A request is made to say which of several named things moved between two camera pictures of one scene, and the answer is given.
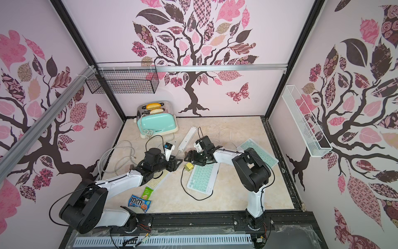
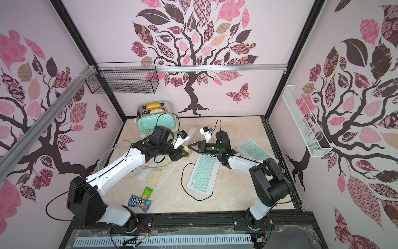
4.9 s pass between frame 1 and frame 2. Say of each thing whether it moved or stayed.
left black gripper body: moved
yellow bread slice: stayed
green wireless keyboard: stayed
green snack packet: stayed
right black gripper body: moved
